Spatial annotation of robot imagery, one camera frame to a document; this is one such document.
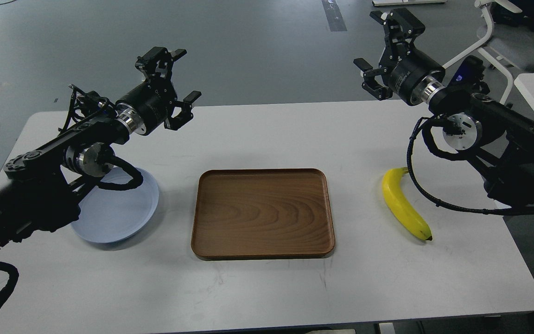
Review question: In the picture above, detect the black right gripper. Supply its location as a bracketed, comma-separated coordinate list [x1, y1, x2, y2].
[353, 8, 445, 105]

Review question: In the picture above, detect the yellow banana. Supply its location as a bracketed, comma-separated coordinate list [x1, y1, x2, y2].
[381, 167, 433, 241]

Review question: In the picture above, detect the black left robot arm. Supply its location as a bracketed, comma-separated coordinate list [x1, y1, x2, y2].
[0, 46, 201, 249]

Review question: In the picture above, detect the brown wooden tray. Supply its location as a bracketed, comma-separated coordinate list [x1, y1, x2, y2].
[191, 168, 336, 260]

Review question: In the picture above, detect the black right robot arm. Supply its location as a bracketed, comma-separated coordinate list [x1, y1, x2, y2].
[354, 8, 534, 216]

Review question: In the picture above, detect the white office chair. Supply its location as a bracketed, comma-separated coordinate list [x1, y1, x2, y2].
[443, 0, 534, 104]

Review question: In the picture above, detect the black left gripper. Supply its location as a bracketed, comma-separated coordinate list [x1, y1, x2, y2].
[116, 46, 202, 135]

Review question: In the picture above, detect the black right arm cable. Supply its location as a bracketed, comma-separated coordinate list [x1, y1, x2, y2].
[406, 116, 534, 217]

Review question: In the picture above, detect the light blue round plate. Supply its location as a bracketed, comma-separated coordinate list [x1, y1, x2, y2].
[70, 168, 159, 244]

